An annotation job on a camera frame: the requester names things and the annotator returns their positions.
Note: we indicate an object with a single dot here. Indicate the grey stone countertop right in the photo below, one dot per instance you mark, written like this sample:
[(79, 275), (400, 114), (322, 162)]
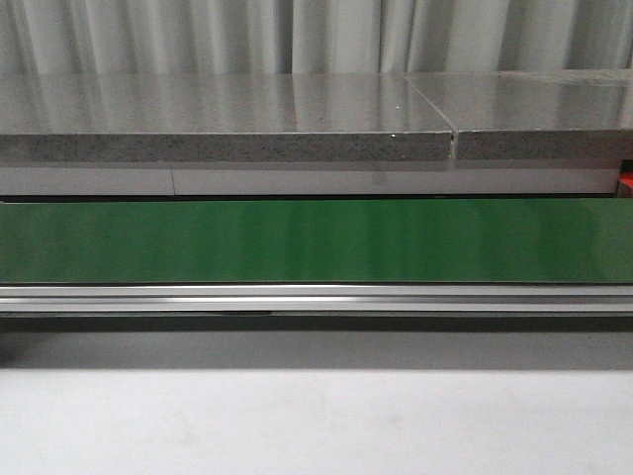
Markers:
[(583, 116)]

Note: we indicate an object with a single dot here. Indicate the aluminium conveyor frame rail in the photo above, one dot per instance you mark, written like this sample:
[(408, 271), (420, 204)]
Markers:
[(530, 299)]

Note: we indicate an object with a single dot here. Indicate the grey curtain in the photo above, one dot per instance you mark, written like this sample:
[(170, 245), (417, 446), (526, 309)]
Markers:
[(263, 37)]

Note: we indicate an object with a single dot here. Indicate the green conveyor belt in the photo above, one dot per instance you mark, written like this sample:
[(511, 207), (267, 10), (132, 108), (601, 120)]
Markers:
[(586, 240)]

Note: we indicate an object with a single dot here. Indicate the red plastic bin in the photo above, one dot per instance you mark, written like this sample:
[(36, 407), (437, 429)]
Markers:
[(625, 185)]

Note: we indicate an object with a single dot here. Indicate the grey stone countertop left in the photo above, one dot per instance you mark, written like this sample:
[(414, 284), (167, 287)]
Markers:
[(196, 118)]

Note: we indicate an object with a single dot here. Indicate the grey stone countertop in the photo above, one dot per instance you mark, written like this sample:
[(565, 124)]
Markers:
[(583, 116), (196, 118)]

